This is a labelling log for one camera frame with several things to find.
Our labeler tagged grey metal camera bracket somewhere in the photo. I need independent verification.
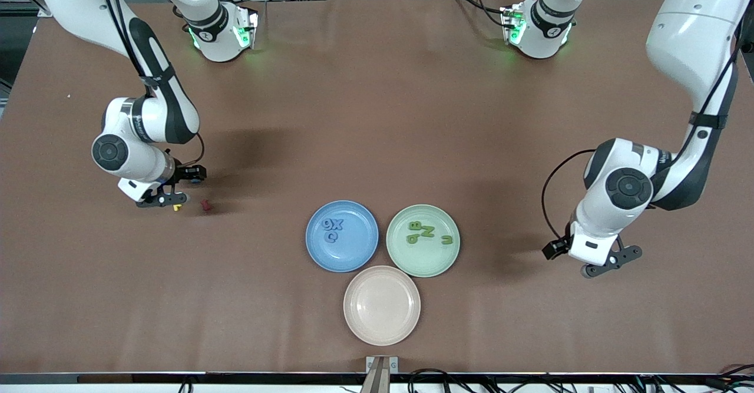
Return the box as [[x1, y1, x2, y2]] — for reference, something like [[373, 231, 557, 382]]
[[365, 355, 400, 393]]

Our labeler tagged beige plate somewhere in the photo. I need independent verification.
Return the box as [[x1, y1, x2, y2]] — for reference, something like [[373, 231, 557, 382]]
[[343, 265, 422, 346]]

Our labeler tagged black cable bundle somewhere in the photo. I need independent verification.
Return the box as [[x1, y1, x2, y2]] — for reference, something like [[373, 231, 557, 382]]
[[406, 368, 754, 393]]

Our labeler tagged blue plate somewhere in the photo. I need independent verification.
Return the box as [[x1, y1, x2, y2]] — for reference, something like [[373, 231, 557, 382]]
[[305, 200, 379, 273]]

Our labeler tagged green plate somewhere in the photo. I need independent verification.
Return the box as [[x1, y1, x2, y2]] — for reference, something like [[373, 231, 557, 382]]
[[386, 204, 461, 278]]

